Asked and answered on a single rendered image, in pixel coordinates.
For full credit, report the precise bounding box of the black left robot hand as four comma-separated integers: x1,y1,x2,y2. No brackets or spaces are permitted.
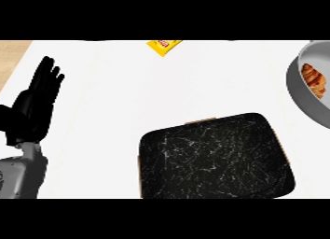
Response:
0,55,66,148

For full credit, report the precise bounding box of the black marbled square tray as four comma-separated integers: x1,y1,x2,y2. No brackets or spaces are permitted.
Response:
137,112,298,200

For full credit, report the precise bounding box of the brown croissant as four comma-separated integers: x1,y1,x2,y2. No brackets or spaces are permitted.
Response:
299,63,327,100

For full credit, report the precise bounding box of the grey round pot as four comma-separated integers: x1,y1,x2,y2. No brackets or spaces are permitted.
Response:
285,40,330,134

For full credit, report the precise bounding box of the yellow packet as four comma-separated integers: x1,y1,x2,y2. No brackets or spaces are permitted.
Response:
146,40,184,58

